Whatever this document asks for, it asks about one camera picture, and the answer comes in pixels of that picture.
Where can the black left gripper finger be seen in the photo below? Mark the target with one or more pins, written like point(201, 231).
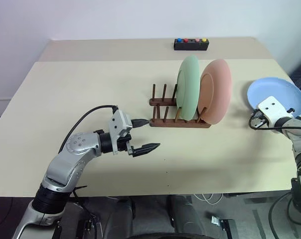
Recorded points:
point(145, 149)
point(140, 123)

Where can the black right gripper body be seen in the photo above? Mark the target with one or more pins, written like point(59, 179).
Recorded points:
point(259, 120)

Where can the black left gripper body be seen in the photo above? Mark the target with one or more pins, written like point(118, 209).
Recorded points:
point(123, 144)

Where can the blue plate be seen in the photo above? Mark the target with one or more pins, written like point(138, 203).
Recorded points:
point(272, 87)

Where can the red plate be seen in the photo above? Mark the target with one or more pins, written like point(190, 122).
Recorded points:
point(217, 94)

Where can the green plate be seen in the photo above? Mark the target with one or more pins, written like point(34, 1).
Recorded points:
point(188, 87)

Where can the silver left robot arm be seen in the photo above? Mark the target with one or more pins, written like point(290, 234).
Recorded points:
point(73, 147)

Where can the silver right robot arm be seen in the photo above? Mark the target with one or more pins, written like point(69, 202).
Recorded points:
point(300, 139)

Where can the wooden dish rack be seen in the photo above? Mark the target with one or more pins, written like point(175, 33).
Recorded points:
point(165, 122)

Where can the dark grey rounded shape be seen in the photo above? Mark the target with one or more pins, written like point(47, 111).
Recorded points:
point(123, 216)
point(181, 214)

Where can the black button box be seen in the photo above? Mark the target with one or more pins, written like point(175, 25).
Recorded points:
point(190, 46)

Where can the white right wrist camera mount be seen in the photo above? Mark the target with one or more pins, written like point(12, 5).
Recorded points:
point(272, 107)

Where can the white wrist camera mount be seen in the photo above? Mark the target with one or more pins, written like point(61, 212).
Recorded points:
point(118, 122)
point(272, 107)

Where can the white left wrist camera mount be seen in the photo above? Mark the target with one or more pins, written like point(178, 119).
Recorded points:
point(118, 122)

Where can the metal floor bracket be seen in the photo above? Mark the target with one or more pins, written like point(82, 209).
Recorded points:
point(222, 224)

